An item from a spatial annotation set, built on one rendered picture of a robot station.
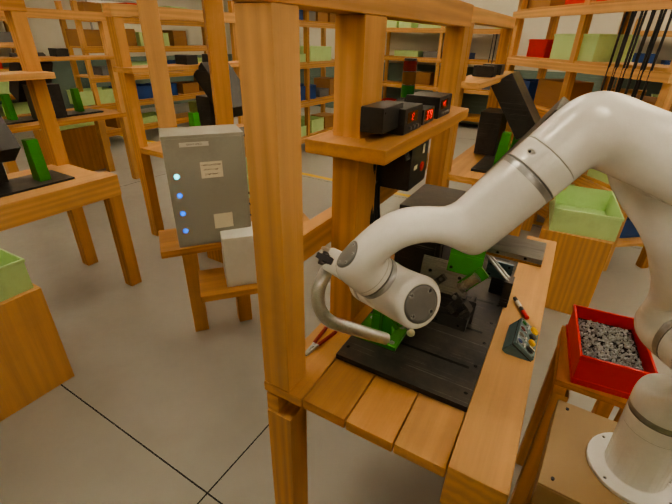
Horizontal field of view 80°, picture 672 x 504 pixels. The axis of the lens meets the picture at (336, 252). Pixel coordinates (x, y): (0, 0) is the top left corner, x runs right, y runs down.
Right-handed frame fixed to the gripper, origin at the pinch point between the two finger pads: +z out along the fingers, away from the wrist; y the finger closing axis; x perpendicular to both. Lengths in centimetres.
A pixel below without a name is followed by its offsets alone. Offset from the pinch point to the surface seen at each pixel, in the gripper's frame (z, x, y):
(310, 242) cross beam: 35.9, -3.0, -8.9
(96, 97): 735, -80, 152
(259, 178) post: 11.6, -9.6, 19.7
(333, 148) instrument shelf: 25.7, -28.6, 1.9
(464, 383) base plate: 5, 14, -60
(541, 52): 239, -298, -237
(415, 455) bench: -6, 34, -42
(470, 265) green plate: 25, -21, -62
